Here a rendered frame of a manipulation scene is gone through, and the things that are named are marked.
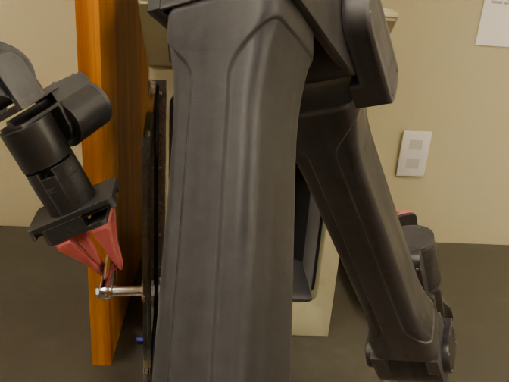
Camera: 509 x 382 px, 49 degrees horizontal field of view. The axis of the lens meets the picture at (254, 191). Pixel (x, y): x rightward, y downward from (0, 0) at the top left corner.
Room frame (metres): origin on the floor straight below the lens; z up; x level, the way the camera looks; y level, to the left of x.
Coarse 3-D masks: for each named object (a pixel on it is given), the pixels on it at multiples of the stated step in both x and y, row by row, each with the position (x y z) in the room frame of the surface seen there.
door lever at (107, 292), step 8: (112, 264) 0.58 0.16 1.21; (104, 272) 0.56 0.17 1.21; (112, 272) 0.56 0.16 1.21; (104, 280) 0.54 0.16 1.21; (112, 280) 0.54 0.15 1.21; (96, 288) 0.52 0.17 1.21; (104, 288) 0.52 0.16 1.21; (112, 288) 0.53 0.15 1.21; (120, 288) 0.53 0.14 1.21; (128, 288) 0.53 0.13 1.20; (136, 288) 0.53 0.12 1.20; (96, 296) 0.52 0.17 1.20; (104, 296) 0.52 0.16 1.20; (112, 296) 0.52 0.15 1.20
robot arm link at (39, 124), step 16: (32, 112) 0.57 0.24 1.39; (48, 112) 0.57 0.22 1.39; (64, 112) 0.59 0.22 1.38; (16, 128) 0.55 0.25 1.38; (32, 128) 0.54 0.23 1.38; (48, 128) 0.56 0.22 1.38; (64, 128) 0.60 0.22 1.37; (16, 144) 0.54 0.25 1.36; (32, 144) 0.54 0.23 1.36; (48, 144) 0.55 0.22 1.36; (64, 144) 0.57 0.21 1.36; (16, 160) 0.55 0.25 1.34; (32, 160) 0.54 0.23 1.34; (48, 160) 0.55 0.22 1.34
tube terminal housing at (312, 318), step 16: (320, 240) 0.86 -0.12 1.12; (320, 256) 0.86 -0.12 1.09; (336, 256) 0.83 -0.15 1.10; (320, 272) 0.83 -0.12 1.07; (336, 272) 0.83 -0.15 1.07; (320, 288) 0.83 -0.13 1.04; (304, 304) 0.83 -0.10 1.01; (320, 304) 0.83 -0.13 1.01; (304, 320) 0.83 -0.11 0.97; (320, 320) 0.83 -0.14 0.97
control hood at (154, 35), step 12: (144, 0) 0.69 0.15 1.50; (144, 12) 0.71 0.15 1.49; (384, 12) 0.72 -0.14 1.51; (396, 12) 0.72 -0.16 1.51; (144, 24) 0.72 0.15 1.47; (156, 24) 0.72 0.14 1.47; (144, 36) 0.74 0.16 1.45; (156, 36) 0.74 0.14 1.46; (156, 48) 0.76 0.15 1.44; (156, 60) 0.77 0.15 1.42; (168, 60) 0.77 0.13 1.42
